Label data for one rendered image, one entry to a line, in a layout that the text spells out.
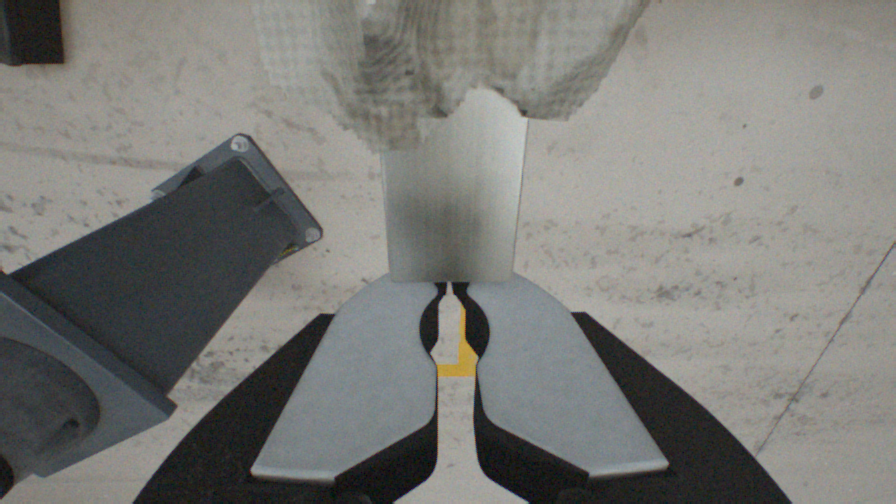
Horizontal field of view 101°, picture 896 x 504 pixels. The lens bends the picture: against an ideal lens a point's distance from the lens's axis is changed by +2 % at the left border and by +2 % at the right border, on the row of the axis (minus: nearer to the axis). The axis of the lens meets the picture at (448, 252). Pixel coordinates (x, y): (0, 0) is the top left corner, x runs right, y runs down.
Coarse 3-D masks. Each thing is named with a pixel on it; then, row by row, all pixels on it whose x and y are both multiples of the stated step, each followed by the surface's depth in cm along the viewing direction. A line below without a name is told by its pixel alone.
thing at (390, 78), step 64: (256, 0) 6; (320, 0) 6; (384, 0) 5; (448, 0) 6; (512, 0) 6; (576, 0) 5; (640, 0) 6; (320, 64) 6; (384, 64) 5; (448, 64) 6; (512, 64) 6; (576, 64) 6; (384, 128) 7
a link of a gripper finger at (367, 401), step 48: (384, 288) 10; (432, 288) 10; (336, 336) 8; (384, 336) 8; (432, 336) 10; (336, 384) 7; (384, 384) 7; (432, 384) 7; (288, 432) 6; (336, 432) 6; (384, 432) 6; (432, 432) 6; (288, 480) 5; (336, 480) 5; (384, 480) 6
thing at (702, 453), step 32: (576, 320) 9; (608, 352) 8; (640, 384) 7; (672, 384) 7; (640, 416) 6; (672, 416) 6; (704, 416) 6; (672, 448) 6; (704, 448) 6; (736, 448) 6; (608, 480) 6; (640, 480) 5; (672, 480) 5; (704, 480) 5; (736, 480) 5; (768, 480) 5
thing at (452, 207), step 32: (480, 96) 7; (448, 128) 7; (480, 128) 7; (512, 128) 7; (384, 160) 8; (416, 160) 8; (448, 160) 8; (480, 160) 8; (512, 160) 8; (384, 192) 8; (416, 192) 8; (448, 192) 8; (480, 192) 8; (512, 192) 8; (416, 224) 8; (448, 224) 8; (480, 224) 8; (512, 224) 8; (416, 256) 9; (448, 256) 9; (480, 256) 9; (512, 256) 9
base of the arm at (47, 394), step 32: (0, 352) 40; (32, 352) 42; (0, 384) 39; (32, 384) 41; (64, 384) 43; (0, 416) 38; (32, 416) 40; (64, 416) 43; (96, 416) 47; (0, 448) 38; (32, 448) 41; (64, 448) 45; (0, 480) 38
